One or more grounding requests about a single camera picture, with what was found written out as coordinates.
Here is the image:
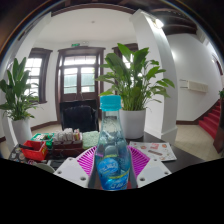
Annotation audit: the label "red plastic box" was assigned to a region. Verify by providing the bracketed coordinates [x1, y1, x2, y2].
[20, 139, 49, 162]

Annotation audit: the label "wooden box with sachets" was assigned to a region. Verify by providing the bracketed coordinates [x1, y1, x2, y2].
[51, 127, 84, 158]

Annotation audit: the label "red carpeted stairs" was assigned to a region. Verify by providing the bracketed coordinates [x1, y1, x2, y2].
[198, 99, 223, 140]

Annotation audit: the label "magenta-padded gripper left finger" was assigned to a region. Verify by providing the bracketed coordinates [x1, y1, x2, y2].
[53, 145, 101, 190]

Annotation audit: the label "light green cloth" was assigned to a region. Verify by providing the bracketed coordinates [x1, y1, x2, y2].
[81, 130, 101, 150]

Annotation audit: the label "white wall unit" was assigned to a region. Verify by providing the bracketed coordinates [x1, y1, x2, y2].
[179, 78, 210, 94]

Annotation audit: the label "potted plant in white pot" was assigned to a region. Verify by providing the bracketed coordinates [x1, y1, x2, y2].
[94, 42, 176, 140]
[0, 57, 40, 145]

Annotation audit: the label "dark wooden double door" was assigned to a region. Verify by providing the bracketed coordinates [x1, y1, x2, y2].
[54, 46, 106, 123]

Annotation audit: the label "black chair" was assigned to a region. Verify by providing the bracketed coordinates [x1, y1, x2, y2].
[59, 99, 100, 133]

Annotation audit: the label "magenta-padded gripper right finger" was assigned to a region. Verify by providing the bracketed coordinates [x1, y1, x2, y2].
[128, 145, 173, 190]

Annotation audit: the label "green and white box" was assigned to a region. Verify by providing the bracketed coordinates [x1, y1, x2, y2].
[30, 132, 56, 149]

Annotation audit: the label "dark-framed window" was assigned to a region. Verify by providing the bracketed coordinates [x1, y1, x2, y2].
[23, 47, 54, 104]
[111, 42, 139, 68]

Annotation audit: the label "clear bottle with blue cap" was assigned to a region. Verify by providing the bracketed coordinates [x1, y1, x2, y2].
[94, 94, 132, 192]

